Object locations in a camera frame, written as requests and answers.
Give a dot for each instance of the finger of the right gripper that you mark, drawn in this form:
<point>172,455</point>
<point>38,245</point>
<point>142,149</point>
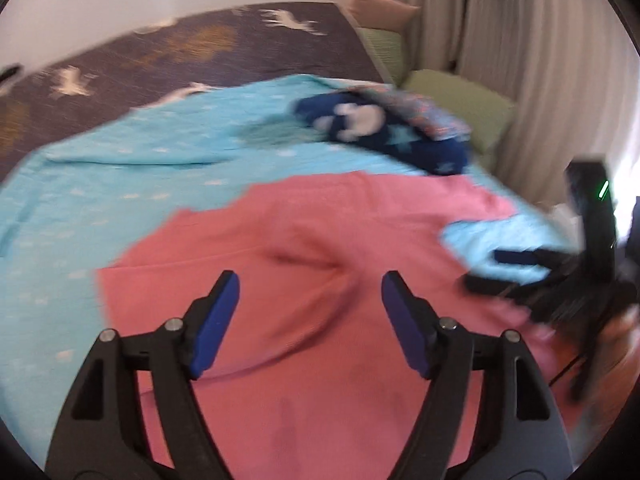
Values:
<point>532,293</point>
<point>547,258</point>

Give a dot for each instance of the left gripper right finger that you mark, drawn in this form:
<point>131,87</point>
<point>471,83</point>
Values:
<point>487,413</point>

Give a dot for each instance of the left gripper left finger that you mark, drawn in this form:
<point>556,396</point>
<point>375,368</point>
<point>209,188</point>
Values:
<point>131,412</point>

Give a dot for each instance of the pink knit garment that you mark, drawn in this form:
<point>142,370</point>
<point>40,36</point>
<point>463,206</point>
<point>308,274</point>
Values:
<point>310,381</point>

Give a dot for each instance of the green pillow front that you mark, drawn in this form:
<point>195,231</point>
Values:
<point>488,113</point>

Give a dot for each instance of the floral patterned folded garment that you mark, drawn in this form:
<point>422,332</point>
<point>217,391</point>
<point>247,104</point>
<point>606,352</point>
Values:
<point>419,112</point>

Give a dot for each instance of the beige pleated curtain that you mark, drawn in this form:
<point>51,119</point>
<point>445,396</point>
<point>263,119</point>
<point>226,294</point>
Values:
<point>572,71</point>

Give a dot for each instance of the light blue star quilt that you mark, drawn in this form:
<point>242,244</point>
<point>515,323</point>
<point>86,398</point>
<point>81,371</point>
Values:
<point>76,206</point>

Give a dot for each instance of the navy star fleece garment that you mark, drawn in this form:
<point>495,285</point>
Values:
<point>344,117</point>

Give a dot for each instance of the green pillow near headboard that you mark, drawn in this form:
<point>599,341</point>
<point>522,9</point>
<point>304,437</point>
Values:
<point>388,51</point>

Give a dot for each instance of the beige pillow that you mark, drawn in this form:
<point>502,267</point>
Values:
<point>390,15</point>

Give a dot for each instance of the dark deer-print mattress cover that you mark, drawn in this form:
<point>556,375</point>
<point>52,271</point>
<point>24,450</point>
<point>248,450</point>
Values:
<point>224,48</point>

